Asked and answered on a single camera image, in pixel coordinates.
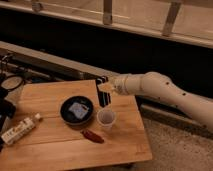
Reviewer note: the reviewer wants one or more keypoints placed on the wooden board table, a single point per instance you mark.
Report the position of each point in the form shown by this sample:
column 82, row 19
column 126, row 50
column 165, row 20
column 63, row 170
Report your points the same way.
column 53, row 145

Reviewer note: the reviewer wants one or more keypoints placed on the white tube bottle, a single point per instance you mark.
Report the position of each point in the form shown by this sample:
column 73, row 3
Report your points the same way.
column 22, row 128

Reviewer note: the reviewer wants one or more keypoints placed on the black device at left edge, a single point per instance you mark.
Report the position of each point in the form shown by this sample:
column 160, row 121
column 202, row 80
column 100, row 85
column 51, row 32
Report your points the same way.
column 7, row 111

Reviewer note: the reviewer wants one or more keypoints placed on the dark red pepper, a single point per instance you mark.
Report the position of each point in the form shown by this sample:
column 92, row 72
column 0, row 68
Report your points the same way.
column 92, row 136

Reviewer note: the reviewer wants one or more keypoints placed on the round mirror black frame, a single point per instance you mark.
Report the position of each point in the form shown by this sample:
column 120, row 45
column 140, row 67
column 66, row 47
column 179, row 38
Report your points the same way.
column 12, row 82

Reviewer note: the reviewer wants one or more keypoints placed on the black round bowl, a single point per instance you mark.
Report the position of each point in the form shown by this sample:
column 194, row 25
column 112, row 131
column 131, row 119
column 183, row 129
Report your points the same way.
column 69, row 117

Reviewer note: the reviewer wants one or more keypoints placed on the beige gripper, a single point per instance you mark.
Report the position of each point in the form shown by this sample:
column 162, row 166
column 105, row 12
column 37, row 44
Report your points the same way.
column 106, row 87

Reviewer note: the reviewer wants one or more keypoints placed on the translucent plastic cup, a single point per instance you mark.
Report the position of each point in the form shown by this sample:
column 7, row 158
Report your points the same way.
column 106, row 118

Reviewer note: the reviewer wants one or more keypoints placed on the light blue eraser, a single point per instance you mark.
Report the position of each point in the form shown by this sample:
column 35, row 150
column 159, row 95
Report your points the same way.
column 79, row 110

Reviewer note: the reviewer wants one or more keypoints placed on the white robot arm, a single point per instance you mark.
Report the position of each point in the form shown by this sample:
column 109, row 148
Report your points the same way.
column 158, row 86

